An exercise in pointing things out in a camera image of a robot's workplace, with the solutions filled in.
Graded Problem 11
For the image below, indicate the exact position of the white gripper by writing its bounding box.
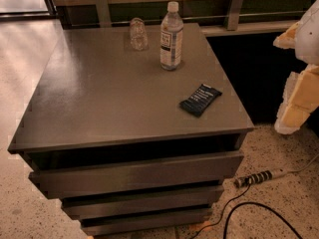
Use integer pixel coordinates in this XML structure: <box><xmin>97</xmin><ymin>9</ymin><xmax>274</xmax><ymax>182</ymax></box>
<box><xmin>273</xmin><ymin>0</ymin><xmax>319</xmax><ymax>134</ymax></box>

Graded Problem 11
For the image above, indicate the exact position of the white power strip cord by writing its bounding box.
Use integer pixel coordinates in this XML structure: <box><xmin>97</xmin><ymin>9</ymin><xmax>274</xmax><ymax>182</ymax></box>
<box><xmin>286</xmin><ymin>153</ymin><xmax>319</xmax><ymax>175</ymax></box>

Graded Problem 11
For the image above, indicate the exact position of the clear drinking glass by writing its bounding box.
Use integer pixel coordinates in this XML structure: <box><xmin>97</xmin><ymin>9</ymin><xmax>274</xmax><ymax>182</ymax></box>
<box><xmin>130</xmin><ymin>18</ymin><xmax>148</xmax><ymax>51</ymax></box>

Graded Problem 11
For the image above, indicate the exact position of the black snack bar wrapper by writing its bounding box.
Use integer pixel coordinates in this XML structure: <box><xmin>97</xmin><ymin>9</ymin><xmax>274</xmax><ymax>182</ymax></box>
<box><xmin>179</xmin><ymin>84</ymin><xmax>222</xmax><ymax>118</ymax></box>

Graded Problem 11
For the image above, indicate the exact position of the black looped cable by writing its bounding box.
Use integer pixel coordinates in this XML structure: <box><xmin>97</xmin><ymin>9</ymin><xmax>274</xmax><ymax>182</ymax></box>
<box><xmin>222</xmin><ymin>201</ymin><xmax>304</xmax><ymax>239</ymax></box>

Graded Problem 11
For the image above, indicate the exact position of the top grey drawer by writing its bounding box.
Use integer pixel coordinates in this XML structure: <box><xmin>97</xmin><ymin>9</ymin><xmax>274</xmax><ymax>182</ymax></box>
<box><xmin>29</xmin><ymin>150</ymin><xmax>243</xmax><ymax>199</ymax></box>

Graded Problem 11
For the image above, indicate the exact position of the grey drawer cabinet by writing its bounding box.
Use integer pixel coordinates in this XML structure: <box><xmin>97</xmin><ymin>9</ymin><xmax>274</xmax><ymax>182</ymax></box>
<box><xmin>7</xmin><ymin>22</ymin><xmax>255</xmax><ymax>237</ymax></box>

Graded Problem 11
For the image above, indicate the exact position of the grey drawer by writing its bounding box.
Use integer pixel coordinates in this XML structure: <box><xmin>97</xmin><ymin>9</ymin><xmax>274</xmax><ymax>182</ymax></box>
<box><xmin>62</xmin><ymin>184</ymin><xmax>223</xmax><ymax>220</ymax></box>
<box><xmin>81</xmin><ymin>206</ymin><xmax>211</xmax><ymax>236</ymax></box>
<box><xmin>29</xmin><ymin>150</ymin><xmax>243</xmax><ymax>199</ymax></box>

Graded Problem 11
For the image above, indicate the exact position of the left metal bracket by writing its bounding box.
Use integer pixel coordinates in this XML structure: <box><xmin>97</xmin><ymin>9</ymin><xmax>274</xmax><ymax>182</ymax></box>
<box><xmin>95</xmin><ymin>0</ymin><xmax>112</xmax><ymax>28</ymax></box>

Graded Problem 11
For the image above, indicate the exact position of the bottom grey drawer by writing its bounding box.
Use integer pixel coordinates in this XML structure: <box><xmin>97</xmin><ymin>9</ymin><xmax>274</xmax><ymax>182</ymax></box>
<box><xmin>81</xmin><ymin>206</ymin><xmax>211</xmax><ymax>236</ymax></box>

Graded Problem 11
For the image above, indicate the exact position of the white power strip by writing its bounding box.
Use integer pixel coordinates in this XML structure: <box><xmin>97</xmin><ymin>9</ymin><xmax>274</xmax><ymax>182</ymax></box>
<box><xmin>234</xmin><ymin>168</ymin><xmax>287</xmax><ymax>188</ymax></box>

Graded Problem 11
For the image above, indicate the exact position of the clear plastic water bottle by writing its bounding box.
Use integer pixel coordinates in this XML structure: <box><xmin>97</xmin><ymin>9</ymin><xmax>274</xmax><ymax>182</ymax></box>
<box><xmin>160</xmin><ymin>1</ymin><xmax>183</xmax><ymax>71</ymax></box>

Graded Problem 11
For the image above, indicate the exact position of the middle grey drawer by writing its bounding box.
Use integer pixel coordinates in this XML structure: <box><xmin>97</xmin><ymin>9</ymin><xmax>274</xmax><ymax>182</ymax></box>
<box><xmin>62</xmin><ymin>184</ymin><xmax>223</xmax><ymax>220</ymax></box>

